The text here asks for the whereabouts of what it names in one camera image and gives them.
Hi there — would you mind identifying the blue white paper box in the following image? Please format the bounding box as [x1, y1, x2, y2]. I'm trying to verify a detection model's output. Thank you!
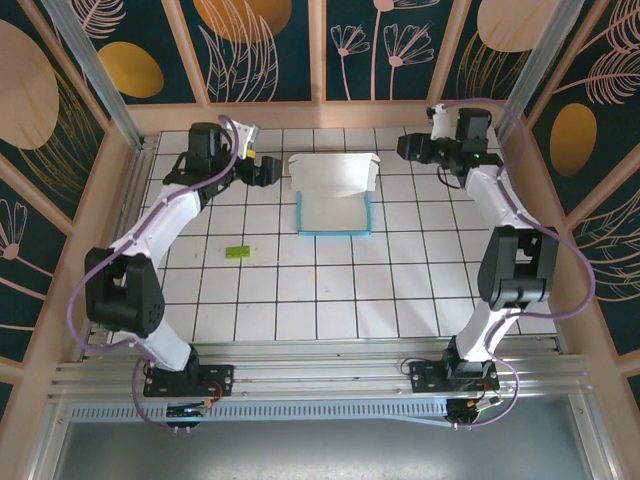
[287, 152, 381, 237]

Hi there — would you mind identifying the small circuit board green light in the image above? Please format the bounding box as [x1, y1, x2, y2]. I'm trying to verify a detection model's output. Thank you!
[164, 402, 209, 419]

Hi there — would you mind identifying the grey sheet metal panel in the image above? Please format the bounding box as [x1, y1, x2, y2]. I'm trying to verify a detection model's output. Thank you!
[49, 399, 614, 480]

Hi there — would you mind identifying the aluminium side rail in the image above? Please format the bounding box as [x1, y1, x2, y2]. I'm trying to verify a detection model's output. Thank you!
[79, 133, 160, 361]

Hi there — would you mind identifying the aluminium frame post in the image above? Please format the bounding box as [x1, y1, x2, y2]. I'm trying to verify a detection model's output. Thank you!
[42, 0, 146, 151]
[494, 0, 586, 144]

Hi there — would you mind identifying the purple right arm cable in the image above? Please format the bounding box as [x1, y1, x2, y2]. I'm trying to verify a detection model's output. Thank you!
[438, 97, 597, 431]

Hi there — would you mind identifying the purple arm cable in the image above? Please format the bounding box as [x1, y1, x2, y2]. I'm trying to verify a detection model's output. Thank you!
[67, 114, 241, 434]
[438, 97, 597, 431]

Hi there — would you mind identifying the aluminium rail beam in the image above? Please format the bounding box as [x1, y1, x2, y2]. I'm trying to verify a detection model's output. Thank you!
[47, 337, 596, 401]

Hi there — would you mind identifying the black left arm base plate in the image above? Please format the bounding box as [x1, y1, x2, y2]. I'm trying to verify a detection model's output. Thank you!
[143, 363, 236, 399]

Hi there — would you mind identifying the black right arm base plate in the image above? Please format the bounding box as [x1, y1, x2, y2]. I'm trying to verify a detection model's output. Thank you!
[408, 359, 500, 394]

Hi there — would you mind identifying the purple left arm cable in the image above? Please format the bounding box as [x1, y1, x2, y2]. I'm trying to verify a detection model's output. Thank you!
[67, 114, 241, 434]

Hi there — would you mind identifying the perforated grey cable tray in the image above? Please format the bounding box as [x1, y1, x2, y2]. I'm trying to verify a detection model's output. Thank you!
[67, 403, 451, 426]

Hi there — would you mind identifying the black controller box with wires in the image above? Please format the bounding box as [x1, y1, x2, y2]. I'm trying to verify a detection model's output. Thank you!
[446, 398, 484, 426]

